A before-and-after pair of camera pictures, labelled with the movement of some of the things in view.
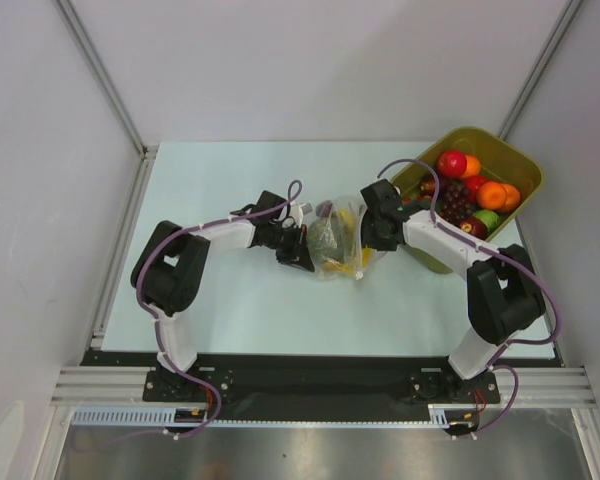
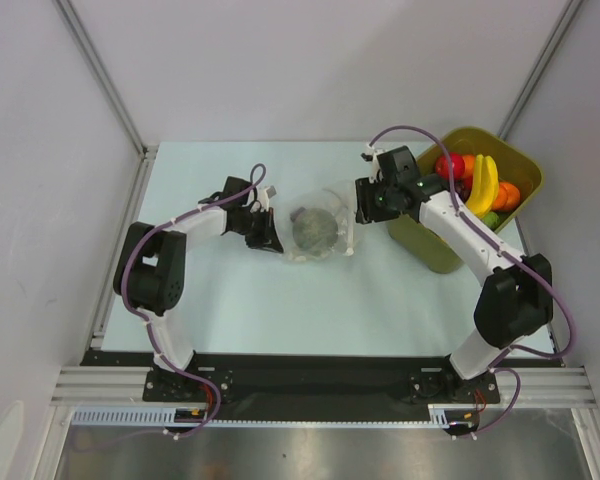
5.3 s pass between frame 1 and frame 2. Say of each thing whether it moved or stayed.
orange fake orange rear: stayed
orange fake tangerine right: stayed
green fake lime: stayed
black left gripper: moved
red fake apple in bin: stayed
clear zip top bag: moved
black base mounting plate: stayed
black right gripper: moved
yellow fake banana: moved
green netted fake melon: moved
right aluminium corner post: stayed
